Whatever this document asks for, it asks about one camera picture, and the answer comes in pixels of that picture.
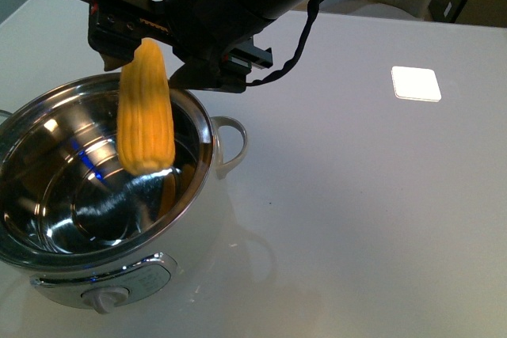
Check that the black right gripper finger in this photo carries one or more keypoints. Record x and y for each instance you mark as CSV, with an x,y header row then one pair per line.
x,y
194,75
116,60

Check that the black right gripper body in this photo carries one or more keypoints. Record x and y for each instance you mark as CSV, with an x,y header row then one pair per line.
x,y
217,31

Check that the yellow corn cob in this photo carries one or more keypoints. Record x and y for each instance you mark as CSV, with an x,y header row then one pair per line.
x,y
145,133

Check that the glass pot lid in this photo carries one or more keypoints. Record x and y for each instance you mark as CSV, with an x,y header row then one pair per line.
x,y
4,115

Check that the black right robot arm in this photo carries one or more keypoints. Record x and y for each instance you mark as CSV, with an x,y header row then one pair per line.
x,y
270,10

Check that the steel electric cooking pot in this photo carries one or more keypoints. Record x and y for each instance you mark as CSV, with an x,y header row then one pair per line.
x,y
87,233

